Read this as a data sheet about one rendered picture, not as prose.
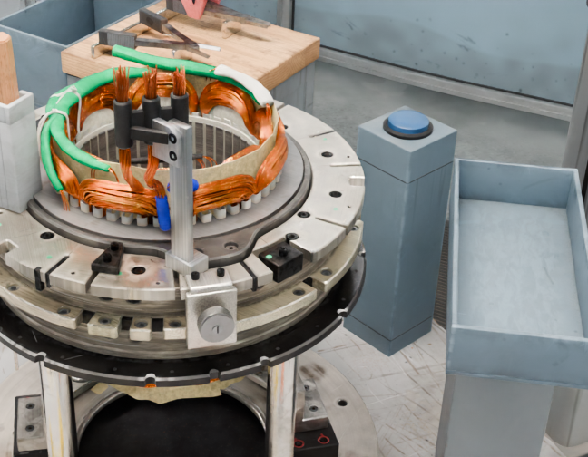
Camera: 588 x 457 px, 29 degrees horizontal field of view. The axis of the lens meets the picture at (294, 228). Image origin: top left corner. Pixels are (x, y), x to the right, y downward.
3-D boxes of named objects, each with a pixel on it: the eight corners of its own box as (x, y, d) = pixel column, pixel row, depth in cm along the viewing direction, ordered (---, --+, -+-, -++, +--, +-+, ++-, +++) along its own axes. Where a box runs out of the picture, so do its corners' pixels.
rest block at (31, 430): (66, 405, 108) (63, 364, 105) (67, 447, 103) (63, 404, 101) (19, 410, 107) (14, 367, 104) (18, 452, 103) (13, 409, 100)
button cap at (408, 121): (409, 140, 110) (410, 131, 110) (379, 124, 112) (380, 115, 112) (436, 127, 112) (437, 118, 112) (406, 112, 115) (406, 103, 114)
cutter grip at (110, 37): (98, 44, 115) (97, 30, 114) (102, 42, 116) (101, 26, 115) (134, 50, 114) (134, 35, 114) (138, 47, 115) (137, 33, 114)
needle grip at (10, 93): (-6, 115, 83) (-18, 41, 79) (3, 103, 84) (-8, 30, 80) (14, 118, 82) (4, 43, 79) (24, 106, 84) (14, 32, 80)
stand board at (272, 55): (61, 72, 118) (60, 51, 117) (171, 14, 132) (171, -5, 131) (220, 125, 110) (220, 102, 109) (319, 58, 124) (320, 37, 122)
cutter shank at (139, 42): (134, 45, 114) (134, 40, 114) (136, 42, 115) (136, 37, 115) (194, 50, 114) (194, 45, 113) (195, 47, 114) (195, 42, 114)
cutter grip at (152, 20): (138, 23, 120) (138, 8, 119) (144, 21, 121) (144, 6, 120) (161, 34, 118) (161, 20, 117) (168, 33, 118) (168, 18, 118)
